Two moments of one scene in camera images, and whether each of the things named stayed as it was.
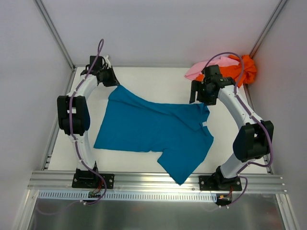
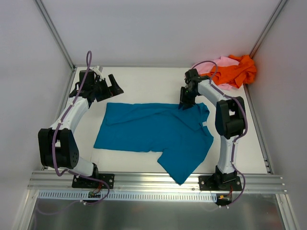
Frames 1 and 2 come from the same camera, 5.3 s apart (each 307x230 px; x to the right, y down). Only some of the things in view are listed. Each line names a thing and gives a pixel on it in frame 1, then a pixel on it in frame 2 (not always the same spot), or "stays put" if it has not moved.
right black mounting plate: x=210 y=183 stays put
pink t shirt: x=197 y=70 stays put
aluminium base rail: x=150 y=182 stays put
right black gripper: x=198 y=90 -> x=185 y=96
